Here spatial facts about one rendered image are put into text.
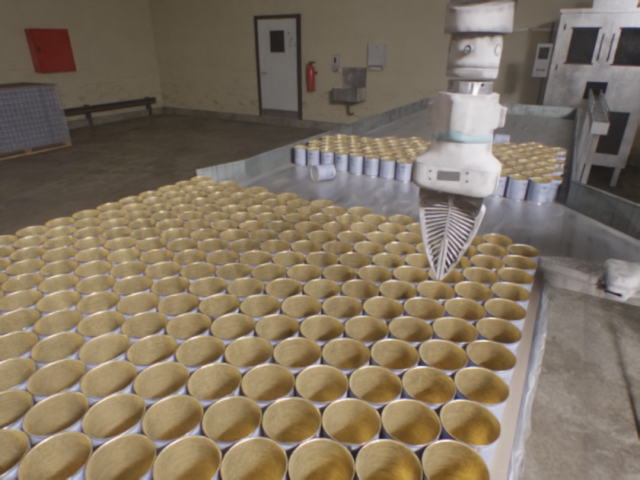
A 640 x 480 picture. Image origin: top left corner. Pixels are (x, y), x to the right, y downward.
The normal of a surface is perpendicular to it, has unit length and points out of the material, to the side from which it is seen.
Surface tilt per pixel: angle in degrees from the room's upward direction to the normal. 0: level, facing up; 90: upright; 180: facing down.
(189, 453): 89
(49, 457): 90
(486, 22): 88
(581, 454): 0
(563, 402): 0
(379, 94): 90
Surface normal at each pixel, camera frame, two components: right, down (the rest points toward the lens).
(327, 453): -0.18, 0.40
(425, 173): -0.51, 0.33
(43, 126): 0.83, 0.26
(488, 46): 0.17, 0.39
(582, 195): -0.97, 0.11
